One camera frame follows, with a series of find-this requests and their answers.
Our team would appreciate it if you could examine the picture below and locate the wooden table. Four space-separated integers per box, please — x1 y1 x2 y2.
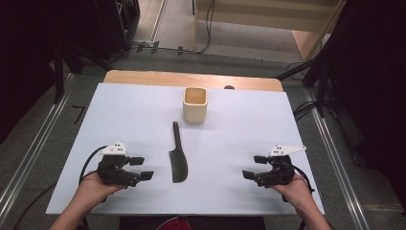
102 69 284 93

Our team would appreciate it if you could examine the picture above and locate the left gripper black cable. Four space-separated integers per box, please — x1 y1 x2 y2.
78 145 109 187

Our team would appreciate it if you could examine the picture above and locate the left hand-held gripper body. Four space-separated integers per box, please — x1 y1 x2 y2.
96 141 144 189

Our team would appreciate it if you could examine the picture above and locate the hanging black cable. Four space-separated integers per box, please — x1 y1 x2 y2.
193 0 216 55

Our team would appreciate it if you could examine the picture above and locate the bundle of black floor cables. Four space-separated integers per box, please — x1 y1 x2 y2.
292 100 321 123

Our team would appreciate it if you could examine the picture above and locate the person's dark clothing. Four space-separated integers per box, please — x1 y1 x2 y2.
119 216 266 230

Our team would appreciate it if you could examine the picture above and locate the black cabinet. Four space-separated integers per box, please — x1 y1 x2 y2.
95 0 142 61

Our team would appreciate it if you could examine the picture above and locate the person's left hand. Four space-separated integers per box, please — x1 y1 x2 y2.
77 171 127 207

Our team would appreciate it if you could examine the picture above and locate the beige square cup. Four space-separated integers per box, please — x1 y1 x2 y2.
182 86 209 125

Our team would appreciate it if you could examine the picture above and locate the black metal stand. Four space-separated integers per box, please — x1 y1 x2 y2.
51 39 113 104
275 47 334 119

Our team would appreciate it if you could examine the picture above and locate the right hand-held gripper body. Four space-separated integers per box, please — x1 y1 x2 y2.
255 144 307 189

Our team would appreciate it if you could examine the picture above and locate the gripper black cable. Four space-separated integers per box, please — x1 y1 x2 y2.
78 145 109 187
282 164 317 203

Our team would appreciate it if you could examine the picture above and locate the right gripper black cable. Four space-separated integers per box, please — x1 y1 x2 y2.
282 164 317 203

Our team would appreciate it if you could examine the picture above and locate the person's right hand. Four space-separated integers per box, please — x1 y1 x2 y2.
270 173 316 217

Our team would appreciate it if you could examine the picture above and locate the white table board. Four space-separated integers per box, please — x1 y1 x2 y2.
45 82 326 216

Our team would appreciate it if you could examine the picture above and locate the black floor cable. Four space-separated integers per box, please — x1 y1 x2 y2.
12 181 57 230

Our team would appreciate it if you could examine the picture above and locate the metal floor rail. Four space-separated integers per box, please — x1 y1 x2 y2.
0 72 77 225
302 86 372 230

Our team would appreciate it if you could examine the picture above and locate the person's red garment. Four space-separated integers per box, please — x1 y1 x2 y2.
155 216 194 230

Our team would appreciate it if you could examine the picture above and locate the dark curtain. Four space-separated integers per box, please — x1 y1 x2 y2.
0 0 97 146
325 0 406 217

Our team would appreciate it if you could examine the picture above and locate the light wooden furniture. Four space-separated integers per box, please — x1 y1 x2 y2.
192 0 349 63

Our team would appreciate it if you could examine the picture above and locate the dark kitchen knife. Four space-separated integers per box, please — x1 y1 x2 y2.
169 121 190 184

